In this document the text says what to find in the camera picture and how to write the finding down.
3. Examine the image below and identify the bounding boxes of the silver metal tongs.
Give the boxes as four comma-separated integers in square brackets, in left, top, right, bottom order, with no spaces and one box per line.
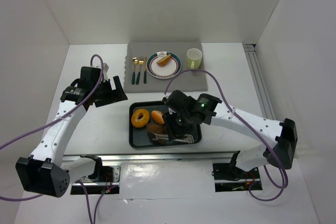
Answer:
[148,132,195,145]

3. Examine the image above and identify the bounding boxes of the brown chocolate croissant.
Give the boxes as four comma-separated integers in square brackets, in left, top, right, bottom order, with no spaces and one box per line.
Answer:
[146,123,168,145]

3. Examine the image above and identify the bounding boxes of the small bread slice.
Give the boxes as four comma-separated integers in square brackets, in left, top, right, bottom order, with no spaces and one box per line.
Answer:
[156,54,171,67]

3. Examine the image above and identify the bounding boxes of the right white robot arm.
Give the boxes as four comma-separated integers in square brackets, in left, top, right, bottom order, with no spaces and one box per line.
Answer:
[162,90,298,172]

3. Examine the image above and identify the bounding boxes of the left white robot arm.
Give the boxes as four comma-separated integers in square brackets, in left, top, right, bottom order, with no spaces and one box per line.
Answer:
[15,64,127,198]

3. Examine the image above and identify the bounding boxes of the round orange bun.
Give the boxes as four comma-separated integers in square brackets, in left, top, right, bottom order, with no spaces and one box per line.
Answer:
[151,110,165,125]

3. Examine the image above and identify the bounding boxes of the orange glazed donut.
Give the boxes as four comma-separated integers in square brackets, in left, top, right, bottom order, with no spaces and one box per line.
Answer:
[131,109,150,128]

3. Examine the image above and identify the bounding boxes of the black baking tray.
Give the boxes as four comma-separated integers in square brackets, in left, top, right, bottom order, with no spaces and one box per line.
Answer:
[129,101,188,150]

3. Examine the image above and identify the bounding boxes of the white plate teal rim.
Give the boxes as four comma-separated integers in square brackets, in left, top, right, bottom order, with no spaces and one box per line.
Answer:
[146,51,182,79]

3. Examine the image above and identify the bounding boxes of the light green mug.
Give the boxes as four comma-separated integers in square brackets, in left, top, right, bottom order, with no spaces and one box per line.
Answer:
[187,48,203,69]

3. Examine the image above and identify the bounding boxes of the gold spoon green handle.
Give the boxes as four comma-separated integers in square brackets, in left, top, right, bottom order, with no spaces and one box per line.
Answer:
[131,57,139,84]

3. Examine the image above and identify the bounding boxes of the gold fork green handle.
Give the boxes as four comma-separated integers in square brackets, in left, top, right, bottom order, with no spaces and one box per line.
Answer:
[139,56,148,84]

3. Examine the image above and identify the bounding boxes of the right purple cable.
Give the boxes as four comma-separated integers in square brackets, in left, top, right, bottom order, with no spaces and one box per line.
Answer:
[164,69,289,202]

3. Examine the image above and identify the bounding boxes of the aluminium rail front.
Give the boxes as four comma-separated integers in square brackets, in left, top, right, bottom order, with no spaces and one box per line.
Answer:
[59,151,242,162]

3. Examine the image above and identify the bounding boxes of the aluminium rail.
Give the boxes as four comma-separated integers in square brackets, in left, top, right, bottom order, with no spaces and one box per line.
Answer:
[59,151,242,162]
[243,44,276,120]

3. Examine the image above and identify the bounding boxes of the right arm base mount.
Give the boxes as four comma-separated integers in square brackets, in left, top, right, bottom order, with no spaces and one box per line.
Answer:
[212,163,263,193]

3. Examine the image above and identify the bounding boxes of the aluminium rail right side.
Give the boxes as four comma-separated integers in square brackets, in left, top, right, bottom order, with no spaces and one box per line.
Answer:
[243,44,276,120]

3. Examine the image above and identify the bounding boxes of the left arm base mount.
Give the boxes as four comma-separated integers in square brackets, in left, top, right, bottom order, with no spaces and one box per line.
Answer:
[80,164,121,195]

